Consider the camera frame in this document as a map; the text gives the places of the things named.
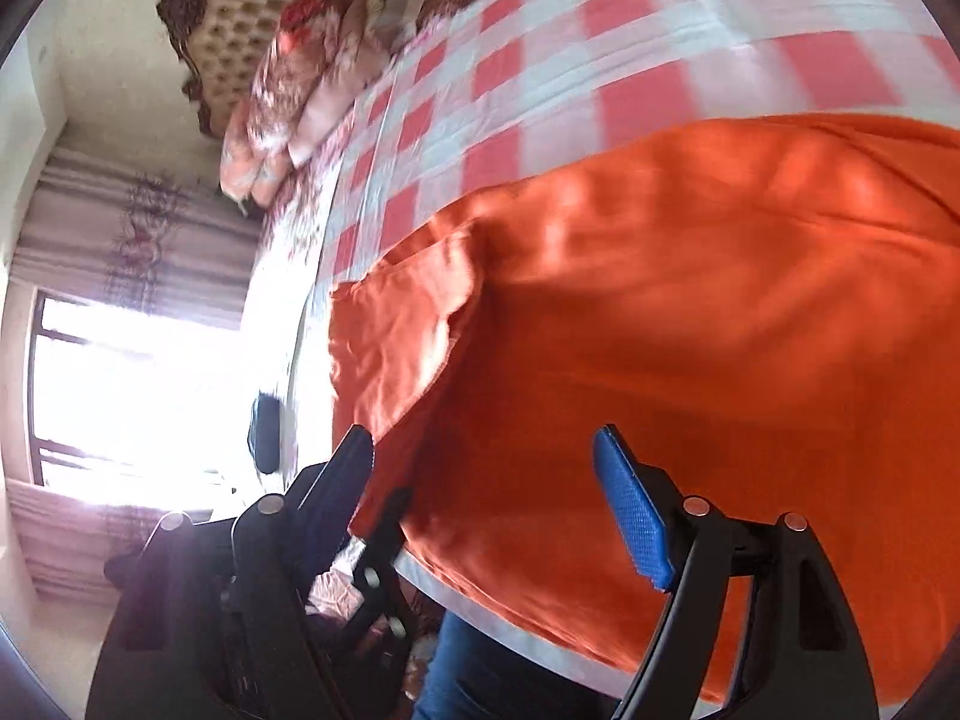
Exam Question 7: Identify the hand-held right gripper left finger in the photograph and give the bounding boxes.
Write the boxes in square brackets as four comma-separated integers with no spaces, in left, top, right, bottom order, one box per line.
[86,424,376,720]

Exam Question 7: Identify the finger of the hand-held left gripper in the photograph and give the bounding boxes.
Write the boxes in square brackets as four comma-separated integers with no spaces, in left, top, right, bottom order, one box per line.
[346,486,415,661]

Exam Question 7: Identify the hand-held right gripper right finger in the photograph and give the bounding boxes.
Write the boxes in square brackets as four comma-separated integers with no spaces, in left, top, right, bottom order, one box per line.
[591,424,880,720]

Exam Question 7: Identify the orange pants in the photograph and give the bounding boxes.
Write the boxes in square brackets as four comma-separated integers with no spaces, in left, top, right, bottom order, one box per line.
[328,114,960,710]

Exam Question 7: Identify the dark blue case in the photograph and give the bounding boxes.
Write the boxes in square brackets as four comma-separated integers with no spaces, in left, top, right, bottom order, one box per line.
[249,392,286,475]

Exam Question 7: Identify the person's blue jeans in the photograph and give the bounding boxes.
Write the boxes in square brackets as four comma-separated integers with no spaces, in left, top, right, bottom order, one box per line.
[412,611,623,720]

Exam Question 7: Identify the floral bed sheet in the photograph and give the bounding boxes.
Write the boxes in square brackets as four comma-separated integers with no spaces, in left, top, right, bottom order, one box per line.
[247,112,361,481]

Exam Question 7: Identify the bright window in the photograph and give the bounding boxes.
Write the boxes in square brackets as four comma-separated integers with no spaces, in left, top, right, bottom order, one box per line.
[26,289,248,511]

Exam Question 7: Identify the pink patterned curtain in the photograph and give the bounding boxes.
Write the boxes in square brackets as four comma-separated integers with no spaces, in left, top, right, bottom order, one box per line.
[11,146,260,331]
[7,480,218,605]

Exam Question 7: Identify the pink floral folded quilt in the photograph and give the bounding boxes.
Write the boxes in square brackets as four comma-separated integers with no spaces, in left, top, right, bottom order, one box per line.
[219,101,293,203]

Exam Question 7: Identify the pale pink pillow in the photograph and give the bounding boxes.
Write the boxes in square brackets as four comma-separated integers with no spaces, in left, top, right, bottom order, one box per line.
[289,52,376,166]

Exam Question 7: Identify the dark floral folded quilt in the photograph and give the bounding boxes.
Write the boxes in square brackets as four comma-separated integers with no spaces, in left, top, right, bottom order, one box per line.
[247,0,391,158]

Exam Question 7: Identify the tufted carved wooden headboard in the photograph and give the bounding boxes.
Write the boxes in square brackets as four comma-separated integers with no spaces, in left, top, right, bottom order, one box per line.
[156,0,376,137]

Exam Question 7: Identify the white pillow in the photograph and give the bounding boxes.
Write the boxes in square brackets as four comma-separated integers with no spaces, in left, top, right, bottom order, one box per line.
[379,0,443,46]

